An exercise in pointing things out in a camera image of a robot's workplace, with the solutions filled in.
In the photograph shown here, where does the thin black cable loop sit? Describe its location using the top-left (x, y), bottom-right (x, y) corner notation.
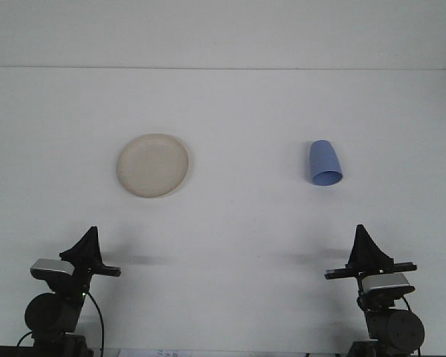
top-left (16, 331), bottom-right (36, 347)

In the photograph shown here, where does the pale blue cup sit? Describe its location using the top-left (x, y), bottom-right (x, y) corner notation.
top-left (307, 139), bottom-right (345, 187)

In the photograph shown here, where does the pale round plate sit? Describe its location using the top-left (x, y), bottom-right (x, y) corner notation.
top-left (115, 132), bottom-right (190, 199)

